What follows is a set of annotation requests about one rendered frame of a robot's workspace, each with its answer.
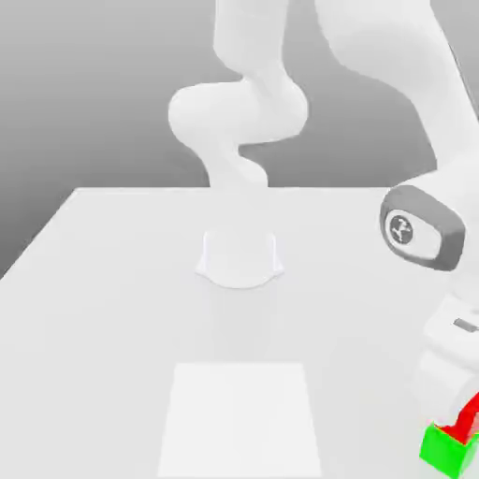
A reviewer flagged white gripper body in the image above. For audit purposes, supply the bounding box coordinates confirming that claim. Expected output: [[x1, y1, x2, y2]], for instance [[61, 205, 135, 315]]
[[419, 292, 479, 380]]

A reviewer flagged small green cube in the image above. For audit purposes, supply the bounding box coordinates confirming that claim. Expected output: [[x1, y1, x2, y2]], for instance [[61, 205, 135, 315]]
[[418, 420, 479, 479]]

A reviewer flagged small red cube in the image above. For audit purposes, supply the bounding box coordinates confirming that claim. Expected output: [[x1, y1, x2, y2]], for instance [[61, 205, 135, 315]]
[[435, 390, 479, 447]]

